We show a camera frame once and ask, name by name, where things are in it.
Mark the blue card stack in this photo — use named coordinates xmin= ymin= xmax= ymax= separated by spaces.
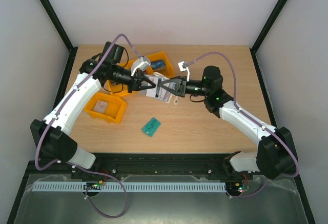
xmin=150 ymin=59 xmax=166 ymax=71

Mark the yellow bin with pink cards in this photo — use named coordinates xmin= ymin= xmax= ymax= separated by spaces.
xmin=84 ymin=92 xmax=127 ymax=124

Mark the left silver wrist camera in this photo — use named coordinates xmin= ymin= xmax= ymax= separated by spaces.
xmin=130 ymin=56 xmax=151 ymax=76

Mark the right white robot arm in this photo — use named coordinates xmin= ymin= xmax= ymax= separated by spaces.
xmin=157 ymin=66 xmax=299 ymax=179

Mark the beige leather card holder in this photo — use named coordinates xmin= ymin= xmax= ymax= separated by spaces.
xmin=145 ymin=72 xmax=178 ymax=105

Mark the pink floral card stack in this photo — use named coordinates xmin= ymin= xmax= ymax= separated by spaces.
xmin=93 ymin=100 xmax=108 ymax=114

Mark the teal VIP card stack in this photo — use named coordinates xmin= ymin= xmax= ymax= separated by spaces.
xmin=141 ymin=117 xmax=161 ymax=137

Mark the right black frame post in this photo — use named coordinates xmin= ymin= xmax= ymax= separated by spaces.
xmin=250 ymin=0 xmax=302 ymax=53

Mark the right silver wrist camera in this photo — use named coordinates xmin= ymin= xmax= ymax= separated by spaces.
xmin=178 ymin=61 xmax=190 ymax=81

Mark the yellow bin with blue cards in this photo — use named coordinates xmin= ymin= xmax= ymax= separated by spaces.
xmin=144 ymin=51 xmax=175 ymax=78

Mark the yellow bin with black cards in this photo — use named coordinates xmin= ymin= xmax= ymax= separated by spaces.
xmin=106 ymin=62 xmax=134 ymax=98

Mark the left black frame post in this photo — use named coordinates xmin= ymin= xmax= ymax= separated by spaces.
xmin=27 ymin=0 xmax=75 ymax=52

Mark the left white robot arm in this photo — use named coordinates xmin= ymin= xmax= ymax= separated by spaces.
xmin=30 ymin=42 xmax=156 ymax=171

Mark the black aluminium frame rail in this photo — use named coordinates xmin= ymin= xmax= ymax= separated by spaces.
xmin=28 ymin=153 xmax=295 ymax=181

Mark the white slotted cable duct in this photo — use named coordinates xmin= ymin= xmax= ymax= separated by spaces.
xmin=32 ymin=181 xmax=226 ymax=193

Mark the black frame post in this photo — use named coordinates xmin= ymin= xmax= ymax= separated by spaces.
xmin=27 ymin=0 xmax=75 ymax=52
xmin=250 ymin=0 xmax=302 ymax=53

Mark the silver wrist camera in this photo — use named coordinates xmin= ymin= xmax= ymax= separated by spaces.
xmin=130 ymin=56 xmax=151 ymax=76
xmin=178 ymin=61 xmax=190 ymax=81

